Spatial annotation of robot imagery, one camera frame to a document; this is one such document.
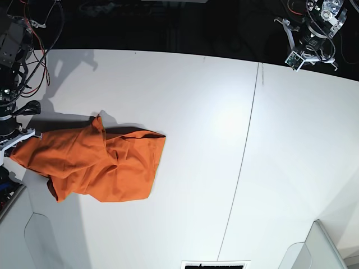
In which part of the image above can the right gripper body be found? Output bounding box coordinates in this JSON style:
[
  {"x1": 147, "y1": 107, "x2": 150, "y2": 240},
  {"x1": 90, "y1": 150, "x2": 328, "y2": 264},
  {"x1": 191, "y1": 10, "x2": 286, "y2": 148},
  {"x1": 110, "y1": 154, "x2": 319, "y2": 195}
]
[{"x1": 1, "y1": 100, "x2": 41, "y2": 165}]

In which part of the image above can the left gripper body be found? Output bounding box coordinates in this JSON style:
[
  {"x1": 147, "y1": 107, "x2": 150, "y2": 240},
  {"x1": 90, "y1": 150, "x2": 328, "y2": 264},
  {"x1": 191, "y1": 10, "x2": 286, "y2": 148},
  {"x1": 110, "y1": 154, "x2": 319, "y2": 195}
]
[{"x1": 274, "y1": 17, "x2": 338, "y2": 71}]

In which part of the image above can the orange t-shirt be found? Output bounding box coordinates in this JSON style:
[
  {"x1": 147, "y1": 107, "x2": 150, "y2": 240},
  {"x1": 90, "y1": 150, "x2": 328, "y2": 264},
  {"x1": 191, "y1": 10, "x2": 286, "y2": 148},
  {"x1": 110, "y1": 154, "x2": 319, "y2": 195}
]
[{"x1": 10, "y1": 116, "x2": 166, "y2": 202}]

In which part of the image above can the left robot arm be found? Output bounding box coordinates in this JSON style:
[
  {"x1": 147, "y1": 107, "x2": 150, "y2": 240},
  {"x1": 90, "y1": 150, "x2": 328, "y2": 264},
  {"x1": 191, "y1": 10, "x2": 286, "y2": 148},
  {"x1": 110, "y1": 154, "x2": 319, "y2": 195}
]
[{"x1": 274, "y1": 1, "x2": 347, "y2": 71}]

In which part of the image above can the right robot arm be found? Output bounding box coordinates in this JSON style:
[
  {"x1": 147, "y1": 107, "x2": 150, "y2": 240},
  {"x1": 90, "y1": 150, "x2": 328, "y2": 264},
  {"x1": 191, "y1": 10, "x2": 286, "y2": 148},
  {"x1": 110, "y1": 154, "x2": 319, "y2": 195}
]
[{"x1": 1, "y1": 1, "x2": 65, "y2": 159}]

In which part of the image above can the clear plastic bin left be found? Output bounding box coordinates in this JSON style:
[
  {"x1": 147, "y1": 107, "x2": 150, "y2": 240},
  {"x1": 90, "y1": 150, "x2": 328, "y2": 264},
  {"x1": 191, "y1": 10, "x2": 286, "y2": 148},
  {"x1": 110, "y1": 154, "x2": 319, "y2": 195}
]
[{"x1": 0, "y1": 183, "x2": 54, "y2": 269}]

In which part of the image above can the black and white marker card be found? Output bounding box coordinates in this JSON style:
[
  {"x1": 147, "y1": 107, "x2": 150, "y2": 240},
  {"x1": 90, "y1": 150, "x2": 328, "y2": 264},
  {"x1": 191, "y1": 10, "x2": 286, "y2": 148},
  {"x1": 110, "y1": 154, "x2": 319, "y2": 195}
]
[{"x1": 180, "y1": 261, "x2": 251, "y2": 269}]

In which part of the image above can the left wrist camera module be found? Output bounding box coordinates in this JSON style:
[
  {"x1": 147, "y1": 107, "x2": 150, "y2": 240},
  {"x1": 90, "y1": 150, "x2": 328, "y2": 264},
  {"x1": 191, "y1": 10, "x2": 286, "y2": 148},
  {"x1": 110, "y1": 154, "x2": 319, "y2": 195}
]
[{"x1": 285, "y1": 50, "x2": 305, "y2": 72}]

